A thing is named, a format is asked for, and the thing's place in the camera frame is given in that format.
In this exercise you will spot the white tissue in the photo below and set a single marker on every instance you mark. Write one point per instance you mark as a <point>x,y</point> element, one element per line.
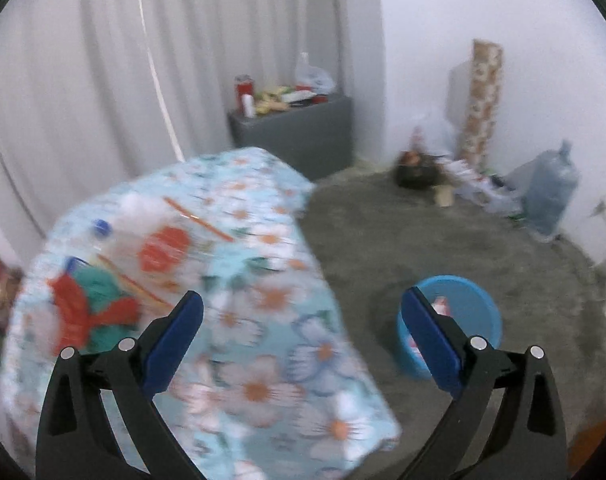
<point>140,207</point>

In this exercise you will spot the floral tablecloth table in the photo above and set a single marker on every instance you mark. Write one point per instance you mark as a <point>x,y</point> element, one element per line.
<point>283,360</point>

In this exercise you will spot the grey cabinet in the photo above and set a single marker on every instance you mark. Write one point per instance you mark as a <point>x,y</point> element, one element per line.
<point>293,130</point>

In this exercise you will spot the blue plastic basin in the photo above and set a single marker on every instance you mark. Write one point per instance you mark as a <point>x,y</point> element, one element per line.
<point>478,310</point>

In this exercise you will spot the pile of snack packets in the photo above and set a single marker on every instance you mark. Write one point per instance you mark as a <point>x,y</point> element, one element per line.
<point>283,97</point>

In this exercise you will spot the orange chopstick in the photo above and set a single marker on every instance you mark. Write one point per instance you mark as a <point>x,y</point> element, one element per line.
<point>133,282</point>
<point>198,219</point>

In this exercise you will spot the dark basket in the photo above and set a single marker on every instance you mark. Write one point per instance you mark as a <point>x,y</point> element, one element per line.
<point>418,175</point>

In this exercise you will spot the white curtain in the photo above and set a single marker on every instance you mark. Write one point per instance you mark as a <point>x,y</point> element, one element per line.
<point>83,85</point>

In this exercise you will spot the clear plastic bottle red label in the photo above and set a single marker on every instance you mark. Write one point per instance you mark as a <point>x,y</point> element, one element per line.
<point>158,252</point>

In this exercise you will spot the pile of papers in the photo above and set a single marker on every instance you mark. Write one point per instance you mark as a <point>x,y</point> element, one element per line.
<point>483,185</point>

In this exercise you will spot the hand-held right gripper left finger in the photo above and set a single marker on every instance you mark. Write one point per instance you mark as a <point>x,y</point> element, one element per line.
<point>175,345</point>

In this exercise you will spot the small white bottle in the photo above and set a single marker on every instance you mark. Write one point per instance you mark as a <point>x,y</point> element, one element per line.
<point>249,107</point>

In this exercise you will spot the patterned paper roll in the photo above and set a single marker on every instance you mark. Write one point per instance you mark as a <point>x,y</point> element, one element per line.
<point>480,100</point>

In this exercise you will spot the white red wrapper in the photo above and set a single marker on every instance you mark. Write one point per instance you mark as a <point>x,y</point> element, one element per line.
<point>440,306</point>

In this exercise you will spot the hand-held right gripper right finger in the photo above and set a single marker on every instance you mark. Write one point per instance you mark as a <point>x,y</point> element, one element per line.
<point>430,340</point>

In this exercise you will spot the clear plastic bag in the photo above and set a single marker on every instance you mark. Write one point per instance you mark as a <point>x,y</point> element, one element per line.
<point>310,77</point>

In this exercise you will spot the red jar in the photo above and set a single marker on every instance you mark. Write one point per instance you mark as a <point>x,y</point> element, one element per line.
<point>243,90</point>

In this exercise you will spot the blue water jug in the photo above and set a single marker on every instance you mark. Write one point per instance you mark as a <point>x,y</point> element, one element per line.
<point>550,190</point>

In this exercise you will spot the cardboard piece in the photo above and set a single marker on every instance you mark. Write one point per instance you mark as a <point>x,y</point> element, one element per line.
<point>444,196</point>

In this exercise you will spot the red plastic bag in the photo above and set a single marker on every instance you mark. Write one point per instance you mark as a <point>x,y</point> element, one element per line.
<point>68,310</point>

